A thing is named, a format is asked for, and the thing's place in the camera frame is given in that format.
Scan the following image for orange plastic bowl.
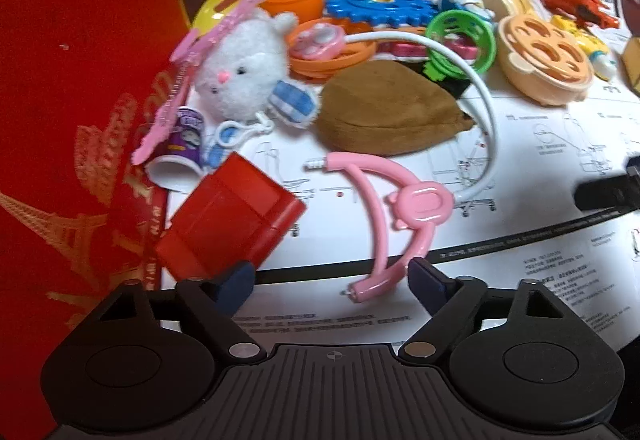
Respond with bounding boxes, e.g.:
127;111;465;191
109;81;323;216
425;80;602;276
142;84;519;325
259;0;326;24

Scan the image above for peach plastic strainer lid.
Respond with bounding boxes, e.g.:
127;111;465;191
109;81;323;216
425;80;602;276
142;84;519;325
497;14;596;107

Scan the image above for blue plastic gear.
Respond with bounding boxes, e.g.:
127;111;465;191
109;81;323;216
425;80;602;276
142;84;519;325
325;0;438;28

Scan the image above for white plush bunny keychain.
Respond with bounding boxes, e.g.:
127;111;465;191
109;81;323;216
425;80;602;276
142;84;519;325
192;11;321;171

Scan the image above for green plastic cage toy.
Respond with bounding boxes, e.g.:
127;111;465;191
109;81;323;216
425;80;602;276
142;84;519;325
425;9;498;81

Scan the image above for pink paw lamp white cable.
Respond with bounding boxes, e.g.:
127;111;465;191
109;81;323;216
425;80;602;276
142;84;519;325
289;19;501;206

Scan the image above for pink plastic toy tray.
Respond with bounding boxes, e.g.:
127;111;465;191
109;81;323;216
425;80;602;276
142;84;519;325
390;43;476;64

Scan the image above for brown plush toy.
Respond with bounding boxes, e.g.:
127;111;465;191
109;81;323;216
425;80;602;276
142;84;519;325
316;60;476;158

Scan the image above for red cardboard box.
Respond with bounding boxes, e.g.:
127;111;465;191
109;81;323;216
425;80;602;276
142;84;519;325
0;0;193;440

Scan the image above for orange plastic rings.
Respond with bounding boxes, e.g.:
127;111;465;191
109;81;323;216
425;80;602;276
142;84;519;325
289;38;377;80

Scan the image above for pink plastic comb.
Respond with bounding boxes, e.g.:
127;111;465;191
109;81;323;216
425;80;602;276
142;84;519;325
131;0;273;166

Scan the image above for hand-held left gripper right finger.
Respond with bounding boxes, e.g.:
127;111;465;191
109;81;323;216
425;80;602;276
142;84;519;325
397;257;567;365

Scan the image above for white instruction sheet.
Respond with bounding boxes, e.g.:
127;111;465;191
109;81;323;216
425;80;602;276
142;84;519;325
165;0;640;356

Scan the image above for pink plastic arc toy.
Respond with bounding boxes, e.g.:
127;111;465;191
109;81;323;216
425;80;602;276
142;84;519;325
305;151;453;303

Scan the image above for orange toy gun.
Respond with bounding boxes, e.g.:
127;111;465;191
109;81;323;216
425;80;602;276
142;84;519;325
542;0;621;28

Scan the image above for small purple cup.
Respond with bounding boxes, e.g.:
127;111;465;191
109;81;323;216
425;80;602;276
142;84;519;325
145;106;207;186

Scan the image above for red plastic case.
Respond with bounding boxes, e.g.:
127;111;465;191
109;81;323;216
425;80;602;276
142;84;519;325
154;153;307;283

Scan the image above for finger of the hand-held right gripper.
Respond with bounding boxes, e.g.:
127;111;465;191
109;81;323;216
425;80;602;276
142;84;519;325
575;157;640;212

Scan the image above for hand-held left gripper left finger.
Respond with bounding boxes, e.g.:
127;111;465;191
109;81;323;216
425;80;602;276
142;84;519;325
97;261;267;365

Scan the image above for yellow toy figure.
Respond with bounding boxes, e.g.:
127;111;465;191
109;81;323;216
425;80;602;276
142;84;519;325
550;15;618;81

